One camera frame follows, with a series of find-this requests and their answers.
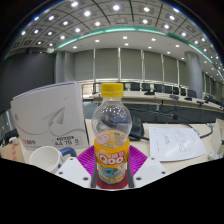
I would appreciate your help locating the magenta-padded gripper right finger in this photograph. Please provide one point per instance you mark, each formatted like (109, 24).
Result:
(148, 170)

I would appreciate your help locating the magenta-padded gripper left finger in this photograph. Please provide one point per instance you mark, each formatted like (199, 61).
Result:
(74, 170)

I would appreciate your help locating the yellow-capped clear drink bottle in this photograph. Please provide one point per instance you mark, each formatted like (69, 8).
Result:
(112, 156)

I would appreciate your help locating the white printed paper sheet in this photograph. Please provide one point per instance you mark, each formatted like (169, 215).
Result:
(176, 143)

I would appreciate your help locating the black desk device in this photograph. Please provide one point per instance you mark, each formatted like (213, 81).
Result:
(137, 126)

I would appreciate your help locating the white copy paper box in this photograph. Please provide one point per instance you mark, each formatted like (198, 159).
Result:
(50, 116)

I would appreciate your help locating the long curved conference desk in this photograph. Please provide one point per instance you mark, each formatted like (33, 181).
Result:
(153, 97)

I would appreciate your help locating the open beige cardboard box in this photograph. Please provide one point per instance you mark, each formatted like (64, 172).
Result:
(218, 133)

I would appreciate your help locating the row of black office chairs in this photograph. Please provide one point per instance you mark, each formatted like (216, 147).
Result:
(158, 87)

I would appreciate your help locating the group of ceiling lights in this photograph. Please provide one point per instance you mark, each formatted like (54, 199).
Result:
(116, 7)

